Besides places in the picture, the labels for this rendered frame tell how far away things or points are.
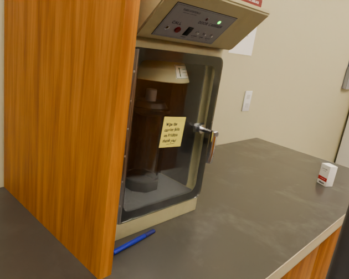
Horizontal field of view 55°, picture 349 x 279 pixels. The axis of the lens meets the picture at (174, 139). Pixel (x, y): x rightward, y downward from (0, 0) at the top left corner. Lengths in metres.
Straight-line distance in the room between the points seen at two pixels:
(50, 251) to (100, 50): 0.45
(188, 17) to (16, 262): 0.60
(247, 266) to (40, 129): 0.57
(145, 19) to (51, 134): 0.33
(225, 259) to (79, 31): 0.59
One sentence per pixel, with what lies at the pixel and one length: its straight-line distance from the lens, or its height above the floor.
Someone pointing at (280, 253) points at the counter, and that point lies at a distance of 0.93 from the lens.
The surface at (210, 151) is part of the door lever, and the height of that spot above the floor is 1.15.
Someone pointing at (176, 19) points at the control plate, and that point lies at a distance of 0.68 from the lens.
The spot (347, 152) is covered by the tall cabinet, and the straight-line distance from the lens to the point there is 3.72.
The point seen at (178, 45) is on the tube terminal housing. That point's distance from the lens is 0.78.
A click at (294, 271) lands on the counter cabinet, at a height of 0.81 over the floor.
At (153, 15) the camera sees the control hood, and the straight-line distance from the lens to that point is 0.64.
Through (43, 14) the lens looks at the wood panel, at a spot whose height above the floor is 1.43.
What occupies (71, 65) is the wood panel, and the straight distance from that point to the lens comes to 0.69.
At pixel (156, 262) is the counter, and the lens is 0.79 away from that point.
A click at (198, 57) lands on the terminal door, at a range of 0.82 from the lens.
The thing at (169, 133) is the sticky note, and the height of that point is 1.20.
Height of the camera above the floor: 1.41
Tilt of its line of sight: 16 degrees down
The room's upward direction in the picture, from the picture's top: 8 degrees clockwise
